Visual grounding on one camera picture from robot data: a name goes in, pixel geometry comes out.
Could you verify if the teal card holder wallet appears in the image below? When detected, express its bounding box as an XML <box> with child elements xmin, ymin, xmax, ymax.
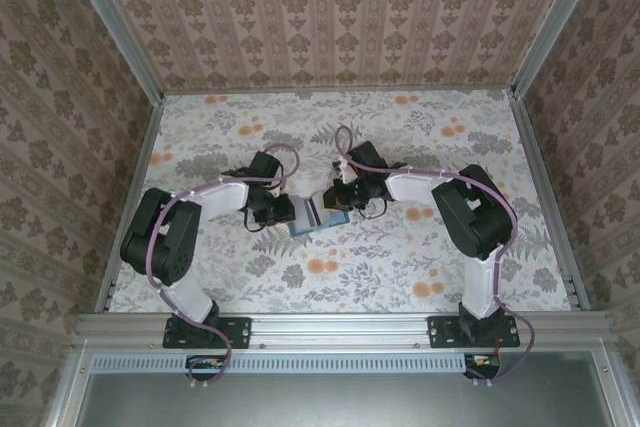
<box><xmin>287</xmin><ymin>194</ymin><xmax>351</xmax><ymax>239</ymax></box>

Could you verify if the floral table cover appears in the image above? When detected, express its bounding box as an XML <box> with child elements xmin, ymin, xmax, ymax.
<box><xmin>107</xmin><ymin>89</ymin><xmax>574</xmax><ymax>316</ymax></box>

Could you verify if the black connector box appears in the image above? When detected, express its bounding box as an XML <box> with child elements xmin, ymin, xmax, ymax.
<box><xmin>463</xmin><ymin>352</ymin><xmax>502</xmax><ymax>381</ymax></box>
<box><xmin>185</xmin><ymin>354</ymin><xmax>232</xmax><ymax>382</ymax></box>

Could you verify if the grey metal sheet panel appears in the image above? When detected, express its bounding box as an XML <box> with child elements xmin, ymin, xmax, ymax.
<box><xmin>74</xmin><ymin>371</ymin><xmax>616</xmax><ymax>427</ymax></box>

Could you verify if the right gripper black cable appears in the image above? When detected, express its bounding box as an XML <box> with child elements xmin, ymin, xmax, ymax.
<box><xmin>358</xmin><ymin>194</ymin><xmax>387</xmax><ymax>221</ymax></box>

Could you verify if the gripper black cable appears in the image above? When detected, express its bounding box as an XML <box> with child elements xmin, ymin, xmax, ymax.
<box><xmin>358</xmin><ymin>194</ymin><xmax>387</xmax><ymax>221</ymax></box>
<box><xmin>243</xmin><ymin>209</ymin><xmax>281</xmax><ymax>234</ymax></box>

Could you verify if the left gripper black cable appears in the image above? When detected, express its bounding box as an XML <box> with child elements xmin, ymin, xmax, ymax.
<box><xmin>243</xmin><ymin>209</ymin><xmax>281</xmax><ymax>234</ymax></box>

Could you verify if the thin aluminium edge rail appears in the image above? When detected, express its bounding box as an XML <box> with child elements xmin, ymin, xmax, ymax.
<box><xmin>162</xmin><ymin>84</ymin><xmax>516</xmax><ymax>97</ymax></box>

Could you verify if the aluminium side rail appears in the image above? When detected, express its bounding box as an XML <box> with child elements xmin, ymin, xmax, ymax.
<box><xmin>509</xmin><ymin>89</ymin><xmax>592</xmax><ymax>312</ymax></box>
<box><xmin>93</xmin><ymin>94</ymin><xmax>167</xmax><ymax>313</ymax></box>

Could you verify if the aluminium cross rail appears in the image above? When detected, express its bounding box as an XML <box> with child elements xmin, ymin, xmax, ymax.
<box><xmin>74</xmin><ymin>311</ymin><xmax>612</xmax><ymax>348</ymax></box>

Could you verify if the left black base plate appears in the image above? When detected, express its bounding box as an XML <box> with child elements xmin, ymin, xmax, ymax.
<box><xmin>162</xmin><ymin>315</ymin><xmax>252</xmax><ymax>350</ymax></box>

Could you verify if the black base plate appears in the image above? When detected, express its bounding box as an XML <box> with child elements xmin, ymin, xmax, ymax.
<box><xmin>427</xmin><ymin>315</ymin><xmax>521</xmax><ymax>350</ymax></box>
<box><xmin>162</xmin><ymin>315</ymin><xmax>252</xmax><ymax>350</ymax></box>

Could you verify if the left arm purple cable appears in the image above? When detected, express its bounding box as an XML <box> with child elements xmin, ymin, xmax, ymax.
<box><xmin>147</xmin><ymin>142</ymin><xmax>301</xmax><ymax>389</ymax></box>

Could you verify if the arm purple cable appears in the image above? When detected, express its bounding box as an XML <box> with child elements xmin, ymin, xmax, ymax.
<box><xmin>335</xmin><ymin>124</ymin><xmax>536</xmax><ymax>388</ymax></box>
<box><xmin>147</xmin><ymin>142</ymin><xmax>301</xmax><ymax>389</ymax></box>

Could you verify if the grey slotted cable duct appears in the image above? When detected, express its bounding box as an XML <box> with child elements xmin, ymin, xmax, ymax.
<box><xmin>91</xmin><ymin>352</ymin><xmax>471</xmax><ymax>375</ymax></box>

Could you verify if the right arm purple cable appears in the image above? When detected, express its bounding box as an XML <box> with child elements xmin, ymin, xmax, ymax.
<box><xmin>335</xmin><ymin>124</ymin><xmax>536</xmax><ymax>388</ymax></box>

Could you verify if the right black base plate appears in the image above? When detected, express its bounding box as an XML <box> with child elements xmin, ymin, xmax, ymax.
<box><xmin>427</xmin><ymin>315</ymin><xmax>521</xmax><ymax>350</ymax></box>

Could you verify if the aluminium frame post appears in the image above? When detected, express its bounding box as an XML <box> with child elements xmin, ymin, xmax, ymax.
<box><xmin>510</xmin><ymin>0</ymin><xmax>610</xmax><ymax>98</ymax></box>
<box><xmin>57</xmin><ymin>0</ymin><xmax>166</xmax><ymax>103</ymax></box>

